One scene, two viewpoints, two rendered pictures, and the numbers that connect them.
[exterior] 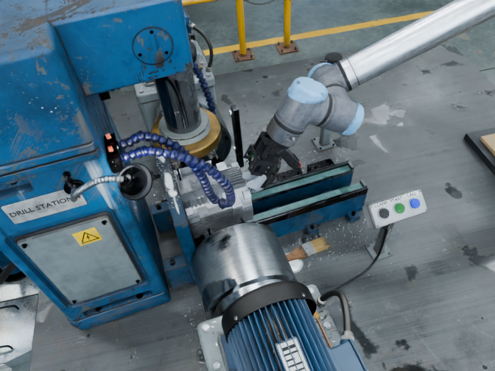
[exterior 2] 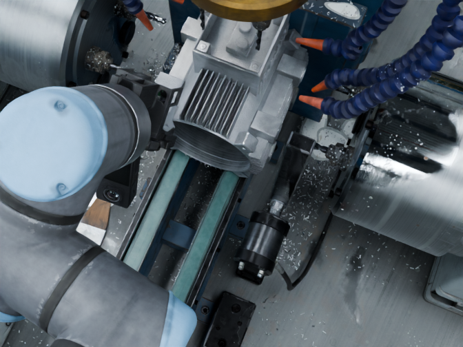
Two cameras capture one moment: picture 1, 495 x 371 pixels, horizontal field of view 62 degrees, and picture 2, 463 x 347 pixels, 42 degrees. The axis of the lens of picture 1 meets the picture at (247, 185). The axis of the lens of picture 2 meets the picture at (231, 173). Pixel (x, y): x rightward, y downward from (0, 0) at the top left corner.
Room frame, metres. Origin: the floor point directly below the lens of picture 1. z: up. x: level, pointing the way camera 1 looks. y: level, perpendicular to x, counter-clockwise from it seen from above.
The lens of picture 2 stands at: (1.04, -0.22, 1.88)
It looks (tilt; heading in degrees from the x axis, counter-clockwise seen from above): 73 degrees down; 123
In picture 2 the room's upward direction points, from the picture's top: 4 degrees clockwise
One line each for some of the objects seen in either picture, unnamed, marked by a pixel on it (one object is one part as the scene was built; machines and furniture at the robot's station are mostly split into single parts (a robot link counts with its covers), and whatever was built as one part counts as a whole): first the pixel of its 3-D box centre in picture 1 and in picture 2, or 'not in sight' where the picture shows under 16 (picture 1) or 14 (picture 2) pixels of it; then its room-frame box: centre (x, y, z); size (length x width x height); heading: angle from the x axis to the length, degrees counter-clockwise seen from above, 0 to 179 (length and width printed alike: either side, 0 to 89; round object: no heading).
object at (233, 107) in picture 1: (238, 138); (288, 176); (0.97, 0.02, 1.12); 0.04 x 0.03 x 0.26; 105
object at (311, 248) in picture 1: (301, 252); (96, 219); (0.72, -0.16, 0.80); 0.21 x 0.05 x 0.01; 109
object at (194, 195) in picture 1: (198, 184); (241, 40); (0.80, 0.15, 1.11); 0.12 x 0.11 x 0.07; 104
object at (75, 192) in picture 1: (104, 182); not in sight; (0.52, 0.27, 1.46); 0.18 x 0.11 x 0.13; 105
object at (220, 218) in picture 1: (215, 200); (229, 91); (0.81, 0.11, 1.02); 0.20 x 0.19 x 0.19; 104
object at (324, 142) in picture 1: (328, 104); not in sight; (1.24, -0.34, 1.01); 0.08 x 0.08 x 0.42; 15
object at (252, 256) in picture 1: (250, 294); (23, 4); (0.47, 0.02, 1.04); 0.37 x 0.25 x 0.25; 15
